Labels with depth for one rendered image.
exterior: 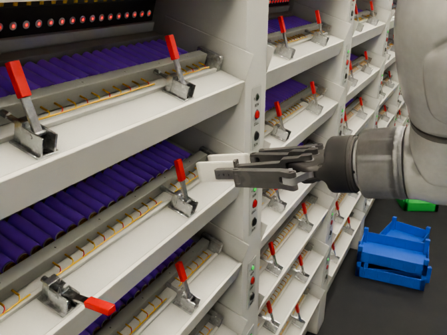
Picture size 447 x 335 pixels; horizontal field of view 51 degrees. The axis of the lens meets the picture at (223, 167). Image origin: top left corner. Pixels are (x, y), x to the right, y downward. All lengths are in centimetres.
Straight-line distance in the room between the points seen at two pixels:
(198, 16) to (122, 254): 45
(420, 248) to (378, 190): 186
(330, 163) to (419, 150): 11
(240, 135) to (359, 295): 145
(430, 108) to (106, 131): 35
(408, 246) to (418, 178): 188
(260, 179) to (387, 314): 158
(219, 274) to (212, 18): 49
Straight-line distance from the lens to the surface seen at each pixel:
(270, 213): 117
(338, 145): 60
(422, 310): 221
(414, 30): 45
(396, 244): 244
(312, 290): 185
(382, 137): 58
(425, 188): 57
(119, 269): 64
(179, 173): 73
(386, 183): 58
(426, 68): 46
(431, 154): 54
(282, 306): 149
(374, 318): 210
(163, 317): 84
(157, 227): 72
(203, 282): 92
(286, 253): 137
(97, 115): 59
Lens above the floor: 129
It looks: 22 degrees down
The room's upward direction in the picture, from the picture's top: straight up
